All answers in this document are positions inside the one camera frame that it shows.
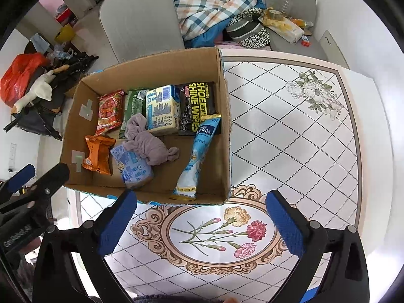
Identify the blue blanket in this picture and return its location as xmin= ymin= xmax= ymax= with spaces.
xmin=185 ymin=0 xmax=266 ymax=50

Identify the yellow white packet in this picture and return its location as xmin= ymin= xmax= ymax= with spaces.
xmin=259 ymin=14 xmax=305 ymax=45

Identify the cardboard box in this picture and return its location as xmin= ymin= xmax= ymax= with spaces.
xmin=60 ymin=47 xmax=233 ymax=206

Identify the clear plastic bottle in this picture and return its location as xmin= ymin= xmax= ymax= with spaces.
xmin=278 ymin=0 xmax=293 ymax=18

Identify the orange snack packet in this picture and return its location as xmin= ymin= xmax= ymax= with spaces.
xmin=82 ymin=135 xmax=117 ymax=176

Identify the long light blue packet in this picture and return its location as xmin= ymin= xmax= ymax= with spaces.
xmin=173 ymin=114 xmax=222 ymax=200

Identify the orange wrapped packet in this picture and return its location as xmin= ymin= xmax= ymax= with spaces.
xmin=290 ymin=17 xmax=314 ymax=30

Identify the grey cloth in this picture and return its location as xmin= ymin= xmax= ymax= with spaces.
xmin=121 ymin=114 xmax=180 ymax=166

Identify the light blue cloth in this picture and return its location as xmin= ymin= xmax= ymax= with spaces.
xmin=30 ymin=33 xmax=51 ymax=53

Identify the black white patterned bag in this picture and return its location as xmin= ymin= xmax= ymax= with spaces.
xmin=225 ymin=8 xmax=272 ymax=50

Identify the blue tissue pack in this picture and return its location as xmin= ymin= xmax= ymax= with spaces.
xmin=110 ymin=142 xmax=155 ymax=190

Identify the black folded stroller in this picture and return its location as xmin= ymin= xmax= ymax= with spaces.
xmin=3 ymin=54 xmax=99 ymax=141

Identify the yellow bag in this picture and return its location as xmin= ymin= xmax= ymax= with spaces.
xmin=54 ymin=23 xmax=76 ymax=43

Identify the yellow white tissue pack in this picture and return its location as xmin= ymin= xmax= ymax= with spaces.
xmin=145 ymin=85 xmax=181 ymax=136

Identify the pink cloth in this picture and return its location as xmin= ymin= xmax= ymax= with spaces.
xmin=215 ymin=39 xmax=247 ymax=50

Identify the black wipes packet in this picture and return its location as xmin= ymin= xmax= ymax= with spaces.
xmin=174 ymin=81 xmax=218 ymax=136

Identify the floral printed tablecloth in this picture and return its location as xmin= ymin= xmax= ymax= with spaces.
xmin=76 ymin=55 xmax=363 ymax=278

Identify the red snack packet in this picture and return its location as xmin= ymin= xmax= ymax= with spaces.
xmin=95 ymin=89 xmax=125 ymax=137

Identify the green snack packet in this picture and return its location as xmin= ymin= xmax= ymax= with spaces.
xmin=119 ymin=89 xmax=150 ymax=139

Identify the plaid blanket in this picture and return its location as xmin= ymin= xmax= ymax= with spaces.
xmin=166 ymin=0 xmax=262 ymax=42

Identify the white plush goose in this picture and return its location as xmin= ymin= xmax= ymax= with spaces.
xmin=11 ymin=65 xmax=70 ymax=114

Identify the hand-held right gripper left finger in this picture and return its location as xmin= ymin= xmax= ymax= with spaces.
xmin=32 ymin=189 xmax=138 ymax=303

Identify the orange plastic bag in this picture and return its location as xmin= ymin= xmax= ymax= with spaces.
xmin=0 ymin=53 xmax=48 ymax=108

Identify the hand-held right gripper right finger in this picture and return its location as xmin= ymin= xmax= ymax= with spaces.
xmin=265 ymin=190 xmax=370 ymax=303

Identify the tape roll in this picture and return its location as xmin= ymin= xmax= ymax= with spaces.
xmin=263 ymin=8 xmax=283 ymax=21

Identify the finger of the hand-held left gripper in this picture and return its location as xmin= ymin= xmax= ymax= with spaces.
xmin=0 ymin=164 xmax=36 ymax=198
xmin=0 ymin=163 xmax=70 ymax=216

